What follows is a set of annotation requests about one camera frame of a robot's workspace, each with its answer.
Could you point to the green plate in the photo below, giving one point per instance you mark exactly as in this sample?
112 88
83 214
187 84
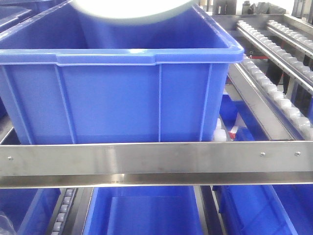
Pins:
130 9

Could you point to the steel upper shelf front beam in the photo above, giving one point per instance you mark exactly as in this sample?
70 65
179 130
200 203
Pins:
156 164

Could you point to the large blue crate upper shelf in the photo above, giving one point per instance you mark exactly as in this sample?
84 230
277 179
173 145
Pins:
66 77

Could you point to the blue crate lower middle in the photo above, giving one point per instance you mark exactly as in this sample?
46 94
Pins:
146 210

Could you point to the blue crate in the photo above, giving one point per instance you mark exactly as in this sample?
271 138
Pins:
27 211
266 209
14 12
146 210

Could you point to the white roller track near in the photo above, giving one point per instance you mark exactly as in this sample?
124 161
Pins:
278 118

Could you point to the white roller track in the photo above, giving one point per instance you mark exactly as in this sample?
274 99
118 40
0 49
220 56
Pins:
278 118
288 63
293 37

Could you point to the blue crate lower right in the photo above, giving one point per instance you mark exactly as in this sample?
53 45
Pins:
266 209

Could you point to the roller track lower left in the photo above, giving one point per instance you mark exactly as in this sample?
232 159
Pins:
61 211

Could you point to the white roller track middle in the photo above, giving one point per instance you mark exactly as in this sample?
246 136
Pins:
288 63

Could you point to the white roller track far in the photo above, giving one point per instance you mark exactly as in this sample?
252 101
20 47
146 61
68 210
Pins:
293 37

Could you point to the blue crate lower left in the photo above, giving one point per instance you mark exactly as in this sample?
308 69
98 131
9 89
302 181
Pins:
27 211

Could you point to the blue crate upper left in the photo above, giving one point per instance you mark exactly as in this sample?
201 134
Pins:
14 12

